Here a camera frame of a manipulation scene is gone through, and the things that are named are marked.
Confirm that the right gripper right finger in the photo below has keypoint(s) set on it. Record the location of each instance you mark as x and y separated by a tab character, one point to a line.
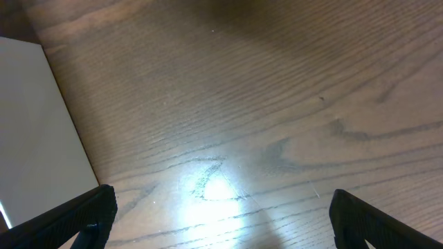
357	224

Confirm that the white cardboard box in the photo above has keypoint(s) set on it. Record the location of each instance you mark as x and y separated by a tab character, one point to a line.
43	162

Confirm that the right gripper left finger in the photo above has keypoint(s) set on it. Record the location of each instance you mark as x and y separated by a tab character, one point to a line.
88	217

